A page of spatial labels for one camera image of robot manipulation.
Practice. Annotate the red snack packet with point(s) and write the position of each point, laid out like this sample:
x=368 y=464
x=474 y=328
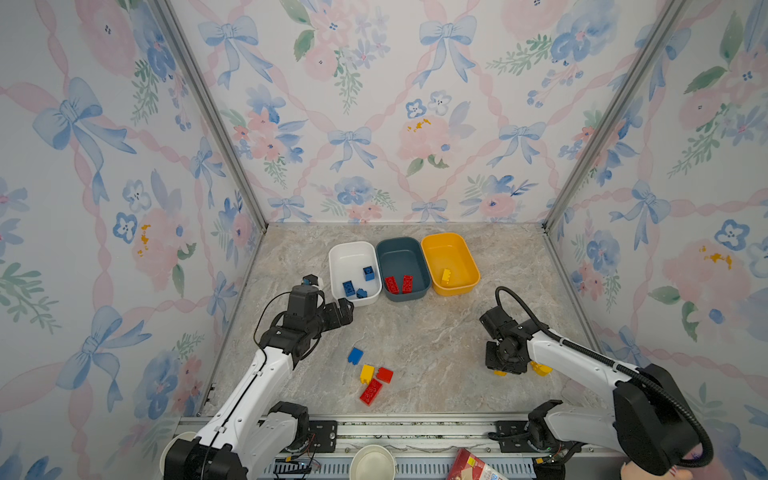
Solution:
x=467 y=466

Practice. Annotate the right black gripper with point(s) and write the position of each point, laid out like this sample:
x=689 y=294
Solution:
x=490 y=363

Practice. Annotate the light blue lego brick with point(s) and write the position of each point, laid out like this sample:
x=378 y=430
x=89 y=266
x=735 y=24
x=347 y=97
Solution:
x=355 y=356

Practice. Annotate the pink plush toy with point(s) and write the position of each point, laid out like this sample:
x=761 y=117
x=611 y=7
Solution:
x=632 y=471

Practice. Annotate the aluminium front rail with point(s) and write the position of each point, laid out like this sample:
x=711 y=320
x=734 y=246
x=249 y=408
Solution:
x=443 y=433

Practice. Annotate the small red lego brick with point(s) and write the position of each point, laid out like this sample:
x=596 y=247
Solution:
x=384 y=375

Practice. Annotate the aluminium corner post right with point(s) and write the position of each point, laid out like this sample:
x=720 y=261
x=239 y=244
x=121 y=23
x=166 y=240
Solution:
x=658 y=36

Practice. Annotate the long red lego brick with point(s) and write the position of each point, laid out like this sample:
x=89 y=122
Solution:
x=371 y=392

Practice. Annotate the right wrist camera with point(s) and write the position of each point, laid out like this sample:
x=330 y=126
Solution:
x=498 y=324

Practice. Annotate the aluminium corner post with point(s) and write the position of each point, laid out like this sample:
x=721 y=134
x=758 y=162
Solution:
x=658 y=36
x=189 y=66

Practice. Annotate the yellow lego duck piece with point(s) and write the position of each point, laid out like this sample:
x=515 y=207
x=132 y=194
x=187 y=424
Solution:
x=540 y=369

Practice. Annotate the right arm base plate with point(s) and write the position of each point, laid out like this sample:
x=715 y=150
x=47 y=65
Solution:
x=530 y=437

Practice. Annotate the white plastic container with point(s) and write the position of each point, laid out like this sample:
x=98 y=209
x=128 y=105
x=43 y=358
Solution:
x=346 y=263

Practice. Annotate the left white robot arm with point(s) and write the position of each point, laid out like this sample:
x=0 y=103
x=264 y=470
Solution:
x=253 y=426

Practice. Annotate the yellow plastic container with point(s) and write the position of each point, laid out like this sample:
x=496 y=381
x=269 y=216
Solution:
x=450 y=251

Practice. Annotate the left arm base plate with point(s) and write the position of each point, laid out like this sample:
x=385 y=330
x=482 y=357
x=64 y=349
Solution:
x=318 y=436

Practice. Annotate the aluminium corner post left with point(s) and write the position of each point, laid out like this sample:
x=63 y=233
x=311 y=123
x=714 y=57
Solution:
x=189 y=66

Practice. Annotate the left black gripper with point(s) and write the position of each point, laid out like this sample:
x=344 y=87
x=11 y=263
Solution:
x=345 y=313

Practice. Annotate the dark blue lego brick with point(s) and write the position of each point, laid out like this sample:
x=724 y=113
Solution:
x=349 y=289

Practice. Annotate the dark teal plastic container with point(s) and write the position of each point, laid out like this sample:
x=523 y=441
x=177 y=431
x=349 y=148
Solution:
x=403 y=256

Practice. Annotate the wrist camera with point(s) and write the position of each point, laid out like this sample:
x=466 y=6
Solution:
x=305 y=302
x=498 y=324

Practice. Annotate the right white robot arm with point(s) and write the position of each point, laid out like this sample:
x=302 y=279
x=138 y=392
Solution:
x=646 y=416

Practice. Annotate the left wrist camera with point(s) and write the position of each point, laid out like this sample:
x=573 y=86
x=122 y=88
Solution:
x=305 y=302

